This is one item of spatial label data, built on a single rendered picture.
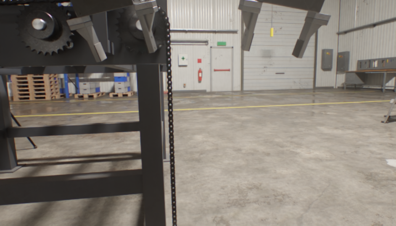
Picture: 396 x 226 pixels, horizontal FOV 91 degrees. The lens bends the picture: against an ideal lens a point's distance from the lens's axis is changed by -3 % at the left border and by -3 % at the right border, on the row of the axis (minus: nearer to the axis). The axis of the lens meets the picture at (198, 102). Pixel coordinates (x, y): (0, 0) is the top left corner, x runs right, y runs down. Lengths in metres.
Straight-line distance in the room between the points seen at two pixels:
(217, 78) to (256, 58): 2.23
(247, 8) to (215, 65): 9.59
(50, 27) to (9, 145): 1.49
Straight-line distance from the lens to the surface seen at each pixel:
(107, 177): 0.84
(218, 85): 10.05
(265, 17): 11.28
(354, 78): 11.68
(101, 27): 0.71
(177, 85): 9.79
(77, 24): 0.53
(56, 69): 1.88
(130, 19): 0.70
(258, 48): 10.84
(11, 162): 2.16
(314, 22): 0.53
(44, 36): 0.77
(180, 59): 9.67
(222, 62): 10.12
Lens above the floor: 0.69
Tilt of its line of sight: 7 degrees down
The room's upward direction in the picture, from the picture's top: 1 degrees counter-clockwise
